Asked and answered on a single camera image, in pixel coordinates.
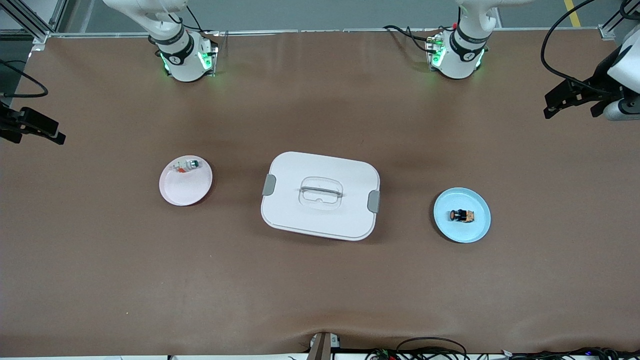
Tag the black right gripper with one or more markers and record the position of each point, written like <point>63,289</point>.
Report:
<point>7,121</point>

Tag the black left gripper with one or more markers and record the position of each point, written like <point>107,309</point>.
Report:
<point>596,84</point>

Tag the orange and black switch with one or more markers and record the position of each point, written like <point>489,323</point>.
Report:
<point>462,216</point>

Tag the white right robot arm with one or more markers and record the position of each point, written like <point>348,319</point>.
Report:
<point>182,60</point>

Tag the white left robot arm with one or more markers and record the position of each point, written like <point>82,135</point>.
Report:
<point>457,60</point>

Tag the pink round plate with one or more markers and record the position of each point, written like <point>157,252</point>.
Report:
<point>185,187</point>

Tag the light blue round plate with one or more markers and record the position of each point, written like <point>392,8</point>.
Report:
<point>462,232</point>

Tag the white lidded storage box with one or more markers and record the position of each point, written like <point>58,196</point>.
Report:
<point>320,196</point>

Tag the aluminium frame profile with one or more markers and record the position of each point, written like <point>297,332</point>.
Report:
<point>30,22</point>
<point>612,25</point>

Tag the white and green switch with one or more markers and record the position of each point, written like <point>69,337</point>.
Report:
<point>189,165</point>

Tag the silver table edge rail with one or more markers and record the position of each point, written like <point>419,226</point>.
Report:
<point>325,31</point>

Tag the brown camera mount post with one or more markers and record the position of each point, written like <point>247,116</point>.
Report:
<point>322,347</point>

